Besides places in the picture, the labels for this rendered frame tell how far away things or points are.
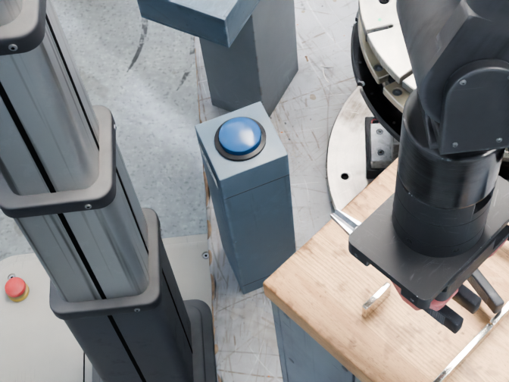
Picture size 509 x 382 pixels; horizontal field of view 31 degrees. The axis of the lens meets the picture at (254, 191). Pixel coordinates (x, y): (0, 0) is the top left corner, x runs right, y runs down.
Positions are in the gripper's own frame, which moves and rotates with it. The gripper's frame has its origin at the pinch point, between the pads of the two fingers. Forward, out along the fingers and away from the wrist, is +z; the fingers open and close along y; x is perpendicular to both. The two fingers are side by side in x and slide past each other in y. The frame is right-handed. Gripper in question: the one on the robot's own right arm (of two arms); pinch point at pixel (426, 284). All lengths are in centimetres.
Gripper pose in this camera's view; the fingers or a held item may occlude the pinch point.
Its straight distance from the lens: 66.5
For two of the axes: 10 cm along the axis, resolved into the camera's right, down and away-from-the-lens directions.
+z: 0.7, 5.4, 8.4
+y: 7.1, -6.2, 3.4
